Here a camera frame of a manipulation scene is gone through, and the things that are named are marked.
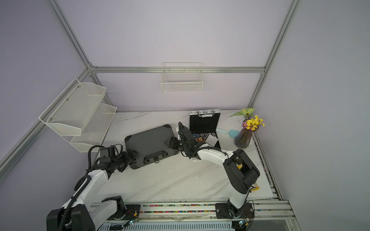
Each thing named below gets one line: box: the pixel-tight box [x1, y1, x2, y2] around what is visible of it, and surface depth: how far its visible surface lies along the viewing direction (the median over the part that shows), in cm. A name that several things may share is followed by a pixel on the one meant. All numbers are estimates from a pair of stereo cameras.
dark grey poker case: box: [124, 124, 180, 170], surface depth 92 cm
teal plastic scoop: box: [215, 128, 240, 138], surface depth 110 cm
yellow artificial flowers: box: [228, 107, 266, 131], surface depth 85 cm
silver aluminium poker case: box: [188, 108, 221, 149], surface depth 90 cm
